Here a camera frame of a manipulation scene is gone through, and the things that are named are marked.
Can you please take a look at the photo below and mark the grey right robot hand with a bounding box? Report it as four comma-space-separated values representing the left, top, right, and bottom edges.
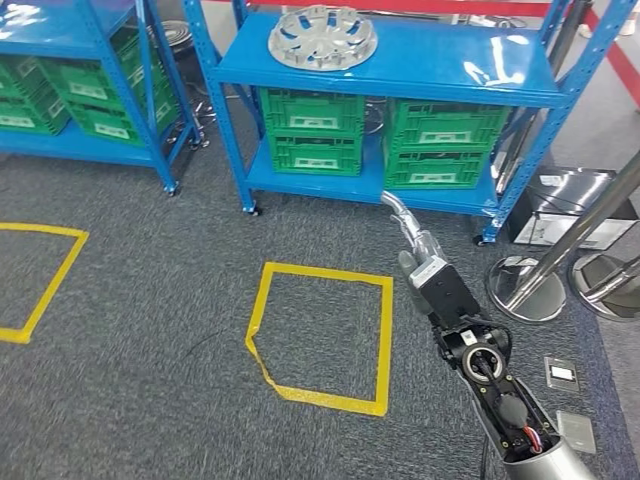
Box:
380, 190, 448, 316

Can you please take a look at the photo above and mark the blue metal shelf rack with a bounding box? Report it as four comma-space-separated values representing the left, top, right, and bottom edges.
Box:
0, 0, 204, 197
182, 0, 640, 246

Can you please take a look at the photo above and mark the green plastic crate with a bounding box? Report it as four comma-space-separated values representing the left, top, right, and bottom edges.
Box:
383, 97, 511, 191
259, 87, 366, 178
38, 26, 181, 148
0, 54, 72, 137

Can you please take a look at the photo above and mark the black box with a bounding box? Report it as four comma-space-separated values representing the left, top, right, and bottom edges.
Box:
507, 166, 638, 252

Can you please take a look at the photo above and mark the grey plastic hubcap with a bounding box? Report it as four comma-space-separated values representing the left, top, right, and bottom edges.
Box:
267, 5, 378, 73

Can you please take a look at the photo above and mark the closed metal floor socket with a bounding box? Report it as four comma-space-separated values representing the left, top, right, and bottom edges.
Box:
555, 410, 597, 456

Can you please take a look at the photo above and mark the chrome wheeled base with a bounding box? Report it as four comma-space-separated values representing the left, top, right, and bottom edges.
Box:
165, 99, 218, 150

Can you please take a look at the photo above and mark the ribbed black stanchion base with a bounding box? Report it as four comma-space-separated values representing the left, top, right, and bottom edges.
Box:
159, 19, 195, 54

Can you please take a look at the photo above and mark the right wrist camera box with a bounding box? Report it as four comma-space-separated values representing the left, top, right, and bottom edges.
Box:
408, 254, 484, 329

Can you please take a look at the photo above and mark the black hanging cable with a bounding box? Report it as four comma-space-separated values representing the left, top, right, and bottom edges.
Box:
478, 437, 494, 480

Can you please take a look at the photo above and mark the black stanchion post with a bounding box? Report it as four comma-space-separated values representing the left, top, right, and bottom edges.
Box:
547, 0, 593, 77

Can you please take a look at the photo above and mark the thin black floor wire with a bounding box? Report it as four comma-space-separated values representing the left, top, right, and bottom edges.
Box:
183, 329, 223, 360

